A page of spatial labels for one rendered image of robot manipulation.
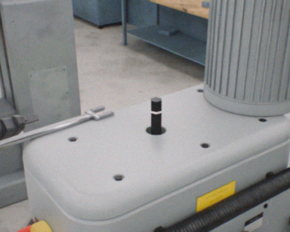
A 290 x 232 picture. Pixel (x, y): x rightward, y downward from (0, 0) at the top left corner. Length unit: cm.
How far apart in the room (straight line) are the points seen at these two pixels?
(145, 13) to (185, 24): 107
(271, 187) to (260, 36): 27
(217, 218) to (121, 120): 25
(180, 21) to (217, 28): 655
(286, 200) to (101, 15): 736
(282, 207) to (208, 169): 32
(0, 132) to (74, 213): 92
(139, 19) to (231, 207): 761
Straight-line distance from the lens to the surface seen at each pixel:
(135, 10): 837
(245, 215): 91
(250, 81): 86
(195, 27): 714
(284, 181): 87
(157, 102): 78
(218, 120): 86
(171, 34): 712
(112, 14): 832
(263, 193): 83
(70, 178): 70
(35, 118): 163
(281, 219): 105
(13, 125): 159
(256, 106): 87
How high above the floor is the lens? 228
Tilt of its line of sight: 27 degrees down
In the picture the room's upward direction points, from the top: straight up
